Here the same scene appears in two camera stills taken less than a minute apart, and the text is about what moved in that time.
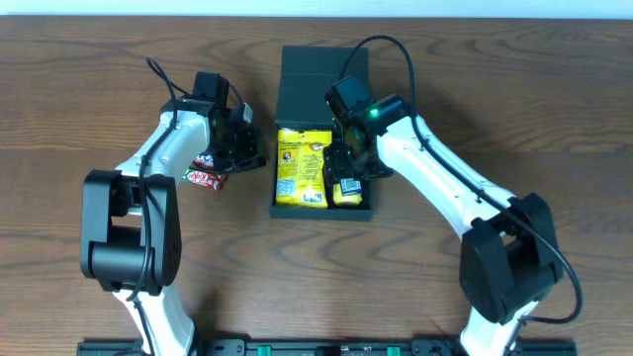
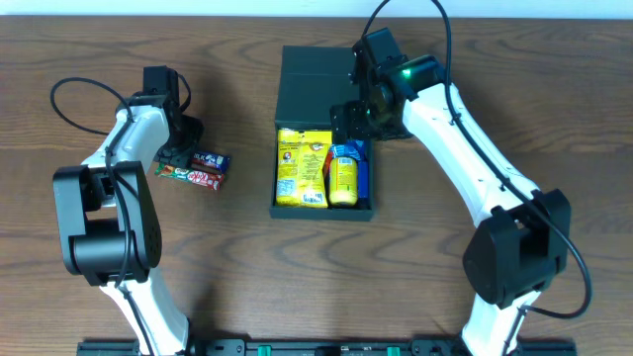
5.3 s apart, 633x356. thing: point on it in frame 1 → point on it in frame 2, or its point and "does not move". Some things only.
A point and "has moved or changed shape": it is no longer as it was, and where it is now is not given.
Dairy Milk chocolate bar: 205,160 does not move
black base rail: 327,347 does not move
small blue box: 350,186 has moved or changed shape
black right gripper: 343,165 → 347,122
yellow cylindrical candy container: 340,199 has moved or changed shape
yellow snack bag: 300,173 does not move
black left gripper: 244,149 → 177,152
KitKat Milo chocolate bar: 208,180 does not move
